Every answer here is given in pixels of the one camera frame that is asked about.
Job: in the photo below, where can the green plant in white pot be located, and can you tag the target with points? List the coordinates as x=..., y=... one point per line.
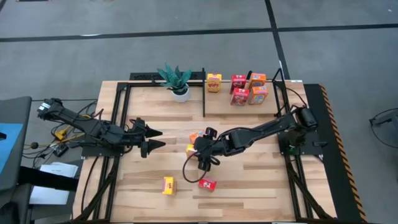
x=181, y=95

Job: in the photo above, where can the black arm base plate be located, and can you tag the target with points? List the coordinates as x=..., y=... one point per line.
x=311, y=149
x=93, y=152

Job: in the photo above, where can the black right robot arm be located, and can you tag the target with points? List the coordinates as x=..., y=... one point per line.
x=264, y=127

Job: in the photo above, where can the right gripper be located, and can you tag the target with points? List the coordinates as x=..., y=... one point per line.
x=210, y=147

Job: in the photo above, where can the black round knob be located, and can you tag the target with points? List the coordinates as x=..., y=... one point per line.
x=34, y=145

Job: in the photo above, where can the blue panel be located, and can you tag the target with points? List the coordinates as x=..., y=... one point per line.
x=9, y=140

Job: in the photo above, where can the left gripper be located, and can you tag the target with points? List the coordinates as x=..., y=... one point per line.
x=135, y=138

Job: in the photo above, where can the red Froot Loops cereal box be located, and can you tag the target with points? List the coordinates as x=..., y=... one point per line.
x=239, y=97
x=237, y=81
x=207, y=183

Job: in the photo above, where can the yellow Corn Pops cereal box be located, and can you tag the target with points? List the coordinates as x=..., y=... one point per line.
x=169, y=185
x=189, y=151
x=214, y=83

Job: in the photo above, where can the white paper sheet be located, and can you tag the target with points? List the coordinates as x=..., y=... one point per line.
x=49, y=196
x=59, y=169

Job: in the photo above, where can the black bar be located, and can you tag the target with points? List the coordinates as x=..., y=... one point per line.
x=46, y=180

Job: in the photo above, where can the black aluminium rig frame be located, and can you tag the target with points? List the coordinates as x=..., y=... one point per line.
x=143, y=84

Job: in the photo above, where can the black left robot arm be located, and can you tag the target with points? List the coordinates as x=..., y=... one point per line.
x=77, y=121

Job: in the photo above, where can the black mat with hazard stripes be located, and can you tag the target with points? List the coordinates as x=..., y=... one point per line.
x=335, y=186

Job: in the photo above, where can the small black box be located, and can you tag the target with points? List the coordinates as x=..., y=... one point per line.
x=60, y=150

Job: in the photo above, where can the black perforated panel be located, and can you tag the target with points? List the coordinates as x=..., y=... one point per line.
x=143, y=76

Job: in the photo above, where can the grey cart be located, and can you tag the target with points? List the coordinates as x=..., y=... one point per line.
x=18, y=109

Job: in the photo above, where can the black-framed wooden shelf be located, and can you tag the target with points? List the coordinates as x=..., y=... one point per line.
x=214, y=112

